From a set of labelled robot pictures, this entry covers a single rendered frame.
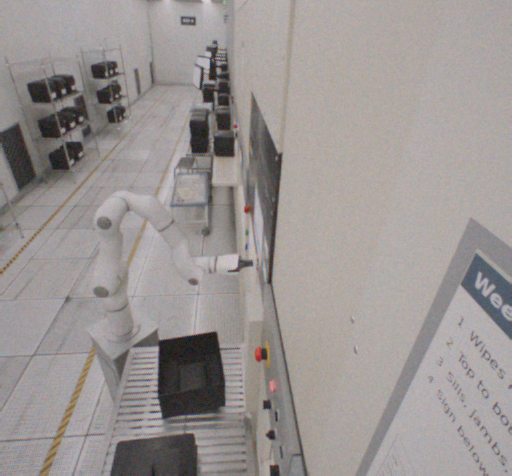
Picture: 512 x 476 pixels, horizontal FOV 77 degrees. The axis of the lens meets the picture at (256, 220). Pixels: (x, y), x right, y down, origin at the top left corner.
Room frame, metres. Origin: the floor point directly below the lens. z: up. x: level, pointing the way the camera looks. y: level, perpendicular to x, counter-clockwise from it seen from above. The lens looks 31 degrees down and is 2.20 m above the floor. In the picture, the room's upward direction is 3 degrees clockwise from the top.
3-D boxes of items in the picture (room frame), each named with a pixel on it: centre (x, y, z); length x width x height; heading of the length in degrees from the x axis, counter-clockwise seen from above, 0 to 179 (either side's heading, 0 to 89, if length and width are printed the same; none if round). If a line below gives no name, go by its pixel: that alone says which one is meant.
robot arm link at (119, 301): (1.21, 0.70, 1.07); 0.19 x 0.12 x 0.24; 2
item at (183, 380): (0.88, 0.26, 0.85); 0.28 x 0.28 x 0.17; 15
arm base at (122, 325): (1.18, 0.70, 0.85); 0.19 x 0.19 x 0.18
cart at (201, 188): (3.65, 0.83, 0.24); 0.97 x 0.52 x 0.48; 9
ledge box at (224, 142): (3.97, 0.45, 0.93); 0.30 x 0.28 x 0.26; 3
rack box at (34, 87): (4.77, 3.11, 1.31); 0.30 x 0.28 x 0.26; 9
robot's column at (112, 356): (1.18, 0.70, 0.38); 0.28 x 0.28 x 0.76; 51
